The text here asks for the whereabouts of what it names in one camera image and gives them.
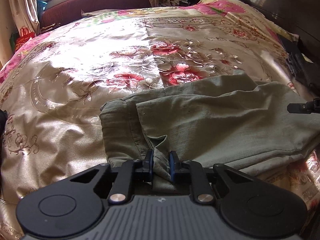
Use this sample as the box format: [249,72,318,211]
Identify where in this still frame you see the olive green pants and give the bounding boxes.
[99,69,320,193]

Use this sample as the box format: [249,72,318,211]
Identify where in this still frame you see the red shopping bag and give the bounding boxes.
[15,26,35,53]

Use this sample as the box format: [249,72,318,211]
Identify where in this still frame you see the floral satin bedspread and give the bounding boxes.
[0,0,320,240]

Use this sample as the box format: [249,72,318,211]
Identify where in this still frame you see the maroon sofa back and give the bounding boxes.
[39,0,153,32]

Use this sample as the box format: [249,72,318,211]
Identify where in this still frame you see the blue plastic bag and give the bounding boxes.
[37,0,48,14]

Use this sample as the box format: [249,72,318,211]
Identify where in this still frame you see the beige pillow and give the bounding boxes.
[81,9,122,18]

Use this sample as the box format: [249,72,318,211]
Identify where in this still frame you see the dark wooden headboard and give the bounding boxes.
[224,0,320,63]

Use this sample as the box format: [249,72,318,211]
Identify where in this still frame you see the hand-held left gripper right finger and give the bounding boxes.
[168,151,253,204]

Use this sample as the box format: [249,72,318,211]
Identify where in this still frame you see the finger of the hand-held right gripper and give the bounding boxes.
[287,101,320,114]

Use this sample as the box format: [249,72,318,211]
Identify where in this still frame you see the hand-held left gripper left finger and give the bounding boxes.
[67,149,154,204]

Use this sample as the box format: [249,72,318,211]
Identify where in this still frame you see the brown handbag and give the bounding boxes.
[41,22,62,31]

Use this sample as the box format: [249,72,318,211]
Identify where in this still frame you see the black cloth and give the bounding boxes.
[0,109,8,188]

